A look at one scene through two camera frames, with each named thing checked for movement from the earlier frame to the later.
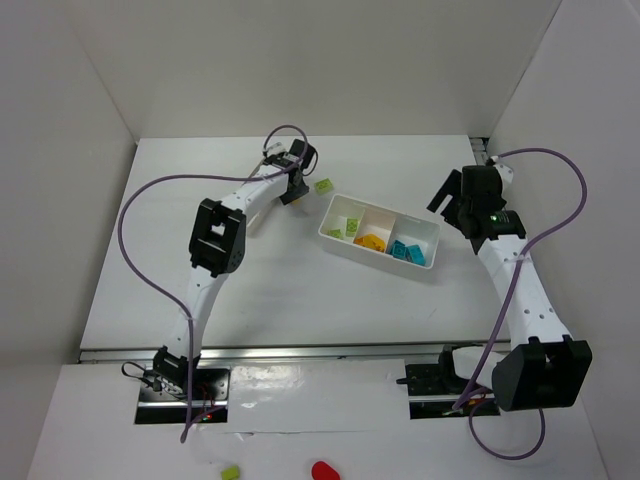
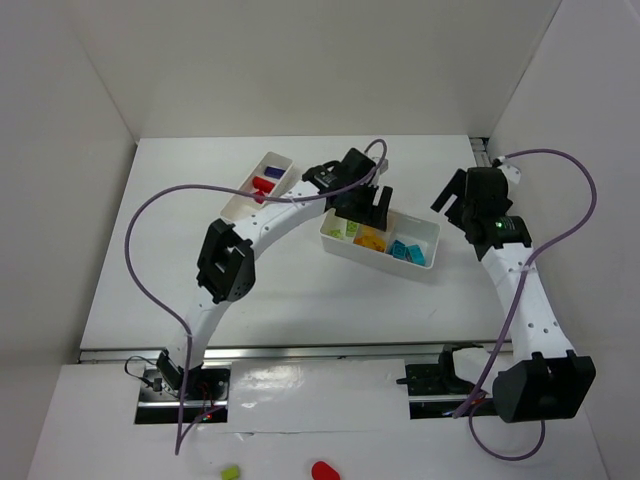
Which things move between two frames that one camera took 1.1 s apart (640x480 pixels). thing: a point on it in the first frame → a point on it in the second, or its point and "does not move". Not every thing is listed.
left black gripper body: (295, 189) → (364, 206)
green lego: (351, 227) does not move
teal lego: (414, 254) does not move
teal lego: (397, 249) does not move
